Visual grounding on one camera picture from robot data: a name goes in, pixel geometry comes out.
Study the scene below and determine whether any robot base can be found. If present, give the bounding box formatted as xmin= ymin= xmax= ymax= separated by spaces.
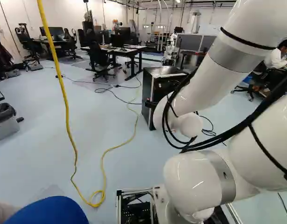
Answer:
xmin=116 ymin=185 xmax=245 ymax=224

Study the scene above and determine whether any black mini fridge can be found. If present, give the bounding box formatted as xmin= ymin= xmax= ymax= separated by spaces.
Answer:
xmin=141 ymin=66 xmax=193 ymax=131

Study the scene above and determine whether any black-legged desk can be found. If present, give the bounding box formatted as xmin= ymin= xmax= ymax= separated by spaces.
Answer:
xmin=80 ymin=44 xmax=148 ymax=82

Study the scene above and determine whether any black office chair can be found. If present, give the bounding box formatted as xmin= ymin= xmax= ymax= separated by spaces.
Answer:
xmin=85 ymin=41 xmax=116 ymax=83

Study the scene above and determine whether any grey partition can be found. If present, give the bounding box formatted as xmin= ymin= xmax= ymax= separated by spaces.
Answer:
xmin=175 ymin=32 xmax=219 ymax=52

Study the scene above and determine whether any blue rounded object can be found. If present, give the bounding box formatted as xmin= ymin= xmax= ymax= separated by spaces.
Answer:
xmin=3 ymin=196 xmax=90 ymax=224

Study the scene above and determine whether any grey waste bin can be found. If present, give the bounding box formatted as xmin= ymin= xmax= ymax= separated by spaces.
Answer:
xmin=0 ymin=102 xmax=21 ymax=141

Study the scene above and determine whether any person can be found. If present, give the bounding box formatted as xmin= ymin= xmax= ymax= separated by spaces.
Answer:
xmin=263 ymin=38 xmax=287 ymax=71

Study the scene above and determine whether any yellow cable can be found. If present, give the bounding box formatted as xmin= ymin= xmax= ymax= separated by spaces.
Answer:
xmin=36 ymin=0 xmax=140 ymax=208

